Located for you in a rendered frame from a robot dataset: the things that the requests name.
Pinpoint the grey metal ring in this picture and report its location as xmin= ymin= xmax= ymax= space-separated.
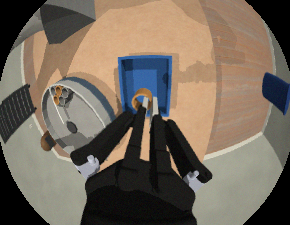
xmin=50 ymin=86 xmax=56 ymax=96
xmin=61 ymin=87 xmax=74 ymax=98
xmin=59 ymin=95 xmax=71 ymax=105

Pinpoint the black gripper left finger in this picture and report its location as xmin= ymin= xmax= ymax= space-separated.
xmin=70 ymin=96 xmax=148 ymax=193

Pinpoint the bronze ring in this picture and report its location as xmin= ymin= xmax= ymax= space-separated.
xmin=53 ymin=94 xmax=60 ymax=105
xmin=55 ymin=85 xmax=63 ymax=96
xmin=132 ymin=88 xmax=152 ymax=111

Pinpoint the blue shallow tray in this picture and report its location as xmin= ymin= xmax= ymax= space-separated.
xmin=118 ymin=55 xmax=172 ymax=117

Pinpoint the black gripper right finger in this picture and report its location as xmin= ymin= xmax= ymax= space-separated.
xmin=149 ymin=97 xmax=212 ymax=196

